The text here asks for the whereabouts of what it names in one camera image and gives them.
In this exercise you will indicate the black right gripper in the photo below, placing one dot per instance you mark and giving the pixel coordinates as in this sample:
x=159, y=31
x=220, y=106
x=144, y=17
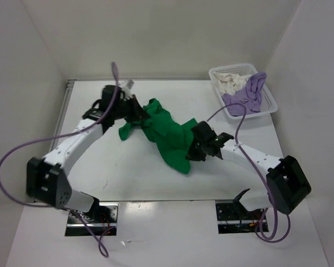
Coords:
x=192, y=154

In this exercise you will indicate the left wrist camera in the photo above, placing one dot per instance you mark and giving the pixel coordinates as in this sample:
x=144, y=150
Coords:
x=124, y=92

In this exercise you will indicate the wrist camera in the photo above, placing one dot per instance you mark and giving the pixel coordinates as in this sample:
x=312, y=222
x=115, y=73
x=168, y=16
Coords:
x=124, y=92
x=202, y=131

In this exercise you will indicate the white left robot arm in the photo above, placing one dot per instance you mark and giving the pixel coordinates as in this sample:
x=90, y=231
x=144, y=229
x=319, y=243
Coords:
x=47, y=178

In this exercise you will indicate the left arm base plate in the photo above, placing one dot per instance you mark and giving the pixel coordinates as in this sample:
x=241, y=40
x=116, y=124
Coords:
x=105, y=223

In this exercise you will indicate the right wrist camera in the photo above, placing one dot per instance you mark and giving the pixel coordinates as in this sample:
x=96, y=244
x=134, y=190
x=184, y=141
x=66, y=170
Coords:
x=202, y=131

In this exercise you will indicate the aluminium table edge rail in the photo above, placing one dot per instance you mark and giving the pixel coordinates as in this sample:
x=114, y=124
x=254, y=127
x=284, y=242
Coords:
x=64, y=107

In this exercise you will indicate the lavender t shirt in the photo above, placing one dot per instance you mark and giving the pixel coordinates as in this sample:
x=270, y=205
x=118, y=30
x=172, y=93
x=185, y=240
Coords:
x=250, y=97

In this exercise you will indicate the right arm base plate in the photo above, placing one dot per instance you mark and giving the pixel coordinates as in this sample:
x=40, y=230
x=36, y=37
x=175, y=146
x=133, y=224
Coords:
x=232, y=222

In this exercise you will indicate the cream t shirt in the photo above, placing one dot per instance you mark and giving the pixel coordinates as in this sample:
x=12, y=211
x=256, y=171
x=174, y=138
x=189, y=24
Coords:
x=229, y=83

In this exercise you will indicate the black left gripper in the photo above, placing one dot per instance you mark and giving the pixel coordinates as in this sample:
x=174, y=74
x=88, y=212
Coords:
x=138, y=113

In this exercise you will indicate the green t shirt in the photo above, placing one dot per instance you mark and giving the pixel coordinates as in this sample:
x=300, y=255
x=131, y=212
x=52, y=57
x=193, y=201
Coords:
x=172, y=139

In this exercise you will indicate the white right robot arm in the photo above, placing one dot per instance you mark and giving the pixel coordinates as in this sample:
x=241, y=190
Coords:
x=286, y=185

